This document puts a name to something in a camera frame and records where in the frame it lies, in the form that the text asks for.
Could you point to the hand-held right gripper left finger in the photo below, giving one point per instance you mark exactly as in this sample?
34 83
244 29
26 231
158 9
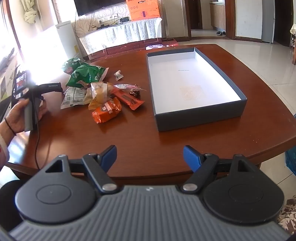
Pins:
108 155

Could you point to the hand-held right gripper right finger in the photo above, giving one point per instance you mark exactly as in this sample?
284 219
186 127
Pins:
192 157

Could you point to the small orange snack packet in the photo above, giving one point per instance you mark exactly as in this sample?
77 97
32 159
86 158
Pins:
106 111

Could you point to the newspaper print snack packet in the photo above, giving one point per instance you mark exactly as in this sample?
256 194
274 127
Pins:
74 96

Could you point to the tan pastry packet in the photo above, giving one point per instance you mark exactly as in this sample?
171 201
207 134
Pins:
98 100

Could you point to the green snack bag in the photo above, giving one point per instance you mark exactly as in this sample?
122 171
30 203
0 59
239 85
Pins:
71 66
85 74

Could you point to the brown foil candy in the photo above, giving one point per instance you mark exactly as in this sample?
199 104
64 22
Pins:
135 92

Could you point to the clear red edged packet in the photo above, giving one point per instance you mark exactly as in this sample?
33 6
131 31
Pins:
124 86

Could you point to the grey cardboard box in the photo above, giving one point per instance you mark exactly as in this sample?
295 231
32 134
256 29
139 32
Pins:
189 81

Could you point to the person's left forearm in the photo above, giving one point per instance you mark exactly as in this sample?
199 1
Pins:
3 148

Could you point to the person's left hand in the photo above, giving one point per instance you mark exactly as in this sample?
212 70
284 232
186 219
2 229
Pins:
17 115

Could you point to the black wrist band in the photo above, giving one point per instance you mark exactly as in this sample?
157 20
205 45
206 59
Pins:
10 127

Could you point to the long orange bar packet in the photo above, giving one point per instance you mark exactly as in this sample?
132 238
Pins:
129 99

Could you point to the small clear wrapped candy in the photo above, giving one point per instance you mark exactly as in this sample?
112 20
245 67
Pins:
119 75

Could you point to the white freezer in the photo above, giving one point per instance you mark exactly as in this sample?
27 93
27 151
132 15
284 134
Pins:
67 37

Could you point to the blue plastic crate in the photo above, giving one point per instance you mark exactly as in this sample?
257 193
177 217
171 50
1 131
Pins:
291 160

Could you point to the knotted pale curtain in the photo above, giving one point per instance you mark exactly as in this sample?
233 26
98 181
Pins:
29 11

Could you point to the floral cushion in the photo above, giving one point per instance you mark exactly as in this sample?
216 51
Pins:
288 217

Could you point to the white plastic bottle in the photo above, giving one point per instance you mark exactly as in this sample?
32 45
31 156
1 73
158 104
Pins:
153 46

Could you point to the black television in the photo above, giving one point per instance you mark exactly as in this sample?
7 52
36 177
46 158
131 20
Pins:
97 7

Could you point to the white cabinet with cloth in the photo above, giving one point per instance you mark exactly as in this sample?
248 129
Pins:
129 30

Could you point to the pair of slippers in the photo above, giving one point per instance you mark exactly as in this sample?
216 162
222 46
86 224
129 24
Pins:
220 33

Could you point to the black set-top box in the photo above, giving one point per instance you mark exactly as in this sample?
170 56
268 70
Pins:
124 19

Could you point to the wooden kitchen cabinet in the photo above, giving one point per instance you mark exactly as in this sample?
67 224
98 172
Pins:
217 16

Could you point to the orange gift box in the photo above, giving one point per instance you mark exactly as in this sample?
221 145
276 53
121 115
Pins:
143 11

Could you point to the silver refrigerator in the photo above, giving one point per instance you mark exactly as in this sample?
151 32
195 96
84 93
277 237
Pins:
268 20

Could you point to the white wall socket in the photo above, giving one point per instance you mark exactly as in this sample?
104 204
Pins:
114 16

